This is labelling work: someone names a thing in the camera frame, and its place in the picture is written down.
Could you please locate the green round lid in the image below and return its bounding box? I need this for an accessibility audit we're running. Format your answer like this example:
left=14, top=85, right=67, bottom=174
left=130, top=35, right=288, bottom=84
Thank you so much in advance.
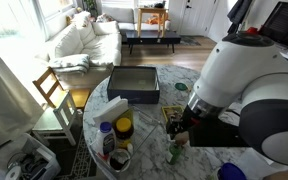
left=174, top=82, right=189, bottom=92

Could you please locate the white curtain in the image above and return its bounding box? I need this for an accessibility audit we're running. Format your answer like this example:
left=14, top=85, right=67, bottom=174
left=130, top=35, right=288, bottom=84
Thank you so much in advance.
left=0, top=36, right=46, bottom=155

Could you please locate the white tape roll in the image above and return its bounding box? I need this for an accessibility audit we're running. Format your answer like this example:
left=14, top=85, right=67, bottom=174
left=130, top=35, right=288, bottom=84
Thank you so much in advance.
left=5, top=164, right=23, bottom=180

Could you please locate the dark hanging jacket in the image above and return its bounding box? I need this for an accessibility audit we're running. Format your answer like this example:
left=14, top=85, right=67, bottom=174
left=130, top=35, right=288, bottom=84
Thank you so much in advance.
left=226, top=0, right=256, bottom=34

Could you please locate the small wooden block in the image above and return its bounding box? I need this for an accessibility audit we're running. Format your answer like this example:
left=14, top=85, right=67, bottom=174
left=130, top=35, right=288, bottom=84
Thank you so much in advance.
left=174, top=131, right=190, bottom=147

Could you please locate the honey jar with yellow lid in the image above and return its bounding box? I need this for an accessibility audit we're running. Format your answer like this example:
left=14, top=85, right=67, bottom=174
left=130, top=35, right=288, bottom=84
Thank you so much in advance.
left=114, top=117, right=135, bottom=150

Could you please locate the red object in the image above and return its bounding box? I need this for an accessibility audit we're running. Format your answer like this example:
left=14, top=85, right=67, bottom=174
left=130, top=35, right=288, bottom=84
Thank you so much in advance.
left=245, top=26, right=259, bottom=36

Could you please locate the white sofa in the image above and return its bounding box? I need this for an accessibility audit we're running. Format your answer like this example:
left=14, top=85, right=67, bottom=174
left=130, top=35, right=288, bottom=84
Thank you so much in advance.
left=35, top=11, right=123, bottom=90

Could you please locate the grey white blanket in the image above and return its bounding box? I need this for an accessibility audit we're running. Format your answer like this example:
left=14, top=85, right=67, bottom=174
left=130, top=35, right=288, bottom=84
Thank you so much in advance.
left=48, top=53, right=91, bottom=75

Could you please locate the wooden chair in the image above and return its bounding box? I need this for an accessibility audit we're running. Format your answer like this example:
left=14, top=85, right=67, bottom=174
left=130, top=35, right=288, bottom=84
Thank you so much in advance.
left=32, top=66, right=92, bottom=110

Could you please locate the white loveseat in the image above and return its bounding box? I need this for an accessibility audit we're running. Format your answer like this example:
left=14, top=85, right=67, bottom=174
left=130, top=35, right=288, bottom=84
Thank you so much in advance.
left=96, top=4, right=172, bottom=33

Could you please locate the grey door mat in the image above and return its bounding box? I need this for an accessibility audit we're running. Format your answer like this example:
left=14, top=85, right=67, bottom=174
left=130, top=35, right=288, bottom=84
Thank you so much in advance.
left=178, top=35, right=202, bottom=47

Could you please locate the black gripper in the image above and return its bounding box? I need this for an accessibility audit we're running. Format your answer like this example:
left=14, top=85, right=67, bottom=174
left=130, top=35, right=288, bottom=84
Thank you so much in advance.
left=165, top=106, right=227, bottom=148

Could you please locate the clear storage bin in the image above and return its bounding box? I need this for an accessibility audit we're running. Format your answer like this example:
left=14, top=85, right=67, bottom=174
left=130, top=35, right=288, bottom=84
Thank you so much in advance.
left=0, top=133, right=62, bottom=180

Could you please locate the wooden side table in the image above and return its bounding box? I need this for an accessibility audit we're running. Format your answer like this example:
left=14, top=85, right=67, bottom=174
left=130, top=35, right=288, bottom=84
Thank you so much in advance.
left=136, top=7, right=169, bottom=38

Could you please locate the white bottle with blue cap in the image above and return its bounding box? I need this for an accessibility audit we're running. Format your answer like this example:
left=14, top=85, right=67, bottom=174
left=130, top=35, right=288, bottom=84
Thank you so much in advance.
left=96, top=121, right=117, bottom=158

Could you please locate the white napkin stack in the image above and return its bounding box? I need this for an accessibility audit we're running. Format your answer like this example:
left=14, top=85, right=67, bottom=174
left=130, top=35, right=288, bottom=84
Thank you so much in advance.
left=92, top=95, right=130, bottom=127

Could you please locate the patterned rug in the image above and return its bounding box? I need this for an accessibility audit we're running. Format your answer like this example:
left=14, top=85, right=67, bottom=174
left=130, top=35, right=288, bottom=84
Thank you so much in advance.
left=54, top=128, right=99, bottom=180

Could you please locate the black monitor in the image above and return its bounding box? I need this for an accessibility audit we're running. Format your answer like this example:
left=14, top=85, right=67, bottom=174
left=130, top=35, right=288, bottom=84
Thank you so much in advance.
left=258, top=1, right=288, bottom=48

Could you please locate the floral pillow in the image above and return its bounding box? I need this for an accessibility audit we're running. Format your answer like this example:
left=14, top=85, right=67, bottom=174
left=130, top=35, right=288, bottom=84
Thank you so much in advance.
left=68, top=11, right=92, bottom=30

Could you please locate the orange plush toy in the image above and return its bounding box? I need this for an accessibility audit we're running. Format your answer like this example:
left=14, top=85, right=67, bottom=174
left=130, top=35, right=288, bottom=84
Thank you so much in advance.
left=147, top=13, right=170, bottom=26

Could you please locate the dark blue cardboard box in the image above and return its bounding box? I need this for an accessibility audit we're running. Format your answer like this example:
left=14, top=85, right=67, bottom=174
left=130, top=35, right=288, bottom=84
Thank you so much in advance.
left=106, top=65, right=161, bottom=105

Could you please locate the green glass bottle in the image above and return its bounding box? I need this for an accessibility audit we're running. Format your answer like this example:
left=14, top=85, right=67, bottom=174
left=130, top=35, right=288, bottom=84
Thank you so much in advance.
left=165, top=143, right=184, bottom=166

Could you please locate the white round tin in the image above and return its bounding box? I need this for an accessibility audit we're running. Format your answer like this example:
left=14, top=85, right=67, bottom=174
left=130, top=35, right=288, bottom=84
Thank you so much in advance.
left=106, top=148, right=132, bottom=173

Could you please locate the small white chair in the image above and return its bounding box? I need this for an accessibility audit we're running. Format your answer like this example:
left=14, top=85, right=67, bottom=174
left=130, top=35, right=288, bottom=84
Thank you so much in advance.
left=31, top=91, right=79, bottom=148

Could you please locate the potted plant on stand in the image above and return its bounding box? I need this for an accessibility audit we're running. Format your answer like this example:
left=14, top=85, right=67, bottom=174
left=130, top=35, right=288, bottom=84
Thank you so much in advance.
left=83, top=0, right=99, bottom=16

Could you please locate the white door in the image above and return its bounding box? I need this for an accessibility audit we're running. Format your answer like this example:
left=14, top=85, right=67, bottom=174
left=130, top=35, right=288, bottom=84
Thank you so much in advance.
left=168, top=0, right=230, bottom=38

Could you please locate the clear plastic container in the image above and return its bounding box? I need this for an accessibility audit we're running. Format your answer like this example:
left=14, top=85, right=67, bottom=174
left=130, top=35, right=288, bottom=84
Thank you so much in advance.
left=89, top=104, right=162, bottom=173

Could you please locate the dark coffee table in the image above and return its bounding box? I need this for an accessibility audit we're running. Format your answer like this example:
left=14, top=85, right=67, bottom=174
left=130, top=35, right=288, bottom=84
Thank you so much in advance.
left=125, top=29, right=182, bottom=55

